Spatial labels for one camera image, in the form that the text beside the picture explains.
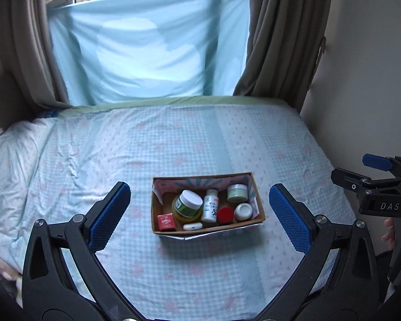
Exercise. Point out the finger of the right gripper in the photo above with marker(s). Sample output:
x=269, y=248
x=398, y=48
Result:
x=357, y=182
x=383, y=163

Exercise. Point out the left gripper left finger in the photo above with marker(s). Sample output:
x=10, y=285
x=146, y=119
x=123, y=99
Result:
x=63, y=279

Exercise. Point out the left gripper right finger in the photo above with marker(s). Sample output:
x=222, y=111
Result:
x=337, y=278

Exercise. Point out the small white lid jar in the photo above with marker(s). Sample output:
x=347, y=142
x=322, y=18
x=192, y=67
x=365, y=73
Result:
x=243, y=212

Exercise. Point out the pale green cream jar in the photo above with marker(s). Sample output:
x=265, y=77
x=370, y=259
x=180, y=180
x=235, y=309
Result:
x=237, y=193

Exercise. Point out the red Marubi carton box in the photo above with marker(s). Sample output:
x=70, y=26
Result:
x=166, y=222

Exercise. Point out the yellow packing tape roll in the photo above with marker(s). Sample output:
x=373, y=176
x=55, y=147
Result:
x=188, y=216

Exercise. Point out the red jar silver lid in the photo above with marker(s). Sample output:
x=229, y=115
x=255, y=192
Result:
x=225, y=215

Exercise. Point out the white earbuds case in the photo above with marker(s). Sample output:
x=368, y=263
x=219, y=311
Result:
x=192, y=226

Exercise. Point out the white pill bottle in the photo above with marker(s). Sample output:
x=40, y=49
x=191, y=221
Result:
x=210, y=206

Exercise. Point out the green jar white lid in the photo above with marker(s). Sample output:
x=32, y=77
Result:
x=190, y=199

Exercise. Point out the person's right hand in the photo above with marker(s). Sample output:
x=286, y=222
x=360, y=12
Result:
x=389, y=236

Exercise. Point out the checked floral bed sheet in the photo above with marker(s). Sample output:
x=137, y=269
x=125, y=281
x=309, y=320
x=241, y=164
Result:
x=56, y=167

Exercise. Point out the brown cardboard box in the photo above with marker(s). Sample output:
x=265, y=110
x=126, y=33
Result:
x=165, y=189

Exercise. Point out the brown right curtain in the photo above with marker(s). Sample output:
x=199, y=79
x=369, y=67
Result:
x=283, y=50

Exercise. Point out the brown curtain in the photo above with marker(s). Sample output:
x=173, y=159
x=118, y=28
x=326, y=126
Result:
x=26, y=52
x=283, y=50

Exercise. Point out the light blue window cloth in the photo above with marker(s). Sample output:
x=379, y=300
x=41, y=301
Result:
x=111, y=51

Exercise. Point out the brown left curtain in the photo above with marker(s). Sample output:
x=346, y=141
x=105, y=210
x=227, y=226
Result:
x=26, y=52

